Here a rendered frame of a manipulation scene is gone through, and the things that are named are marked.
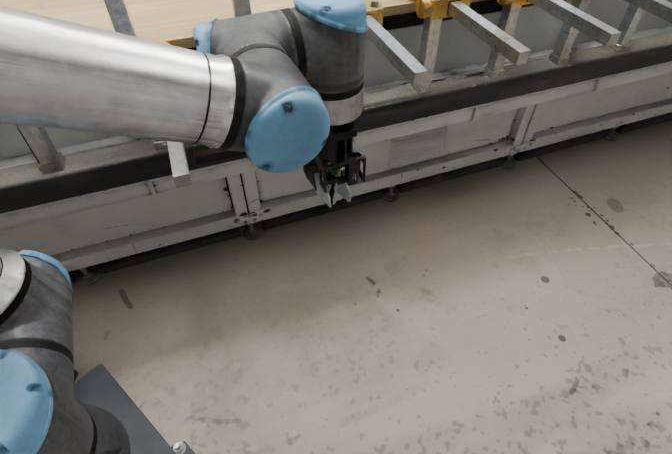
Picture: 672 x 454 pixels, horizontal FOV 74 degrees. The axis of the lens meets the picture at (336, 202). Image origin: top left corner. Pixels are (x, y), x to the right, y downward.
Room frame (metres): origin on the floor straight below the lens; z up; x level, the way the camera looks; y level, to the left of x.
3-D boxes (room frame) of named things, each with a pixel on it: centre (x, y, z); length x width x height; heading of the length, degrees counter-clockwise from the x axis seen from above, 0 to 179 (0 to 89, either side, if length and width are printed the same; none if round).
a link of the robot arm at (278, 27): (0.51, 0.11, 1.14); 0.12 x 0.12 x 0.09; 23
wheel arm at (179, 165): (0.83, 0.37, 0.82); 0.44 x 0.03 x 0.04; 20
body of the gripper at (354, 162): (0.56, 0.00, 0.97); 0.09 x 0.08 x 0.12; 22
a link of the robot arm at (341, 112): (0.56, 0.00, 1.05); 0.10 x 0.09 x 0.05; 112
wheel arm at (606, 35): (1.21, -0.55, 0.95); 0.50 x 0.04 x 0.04; 20
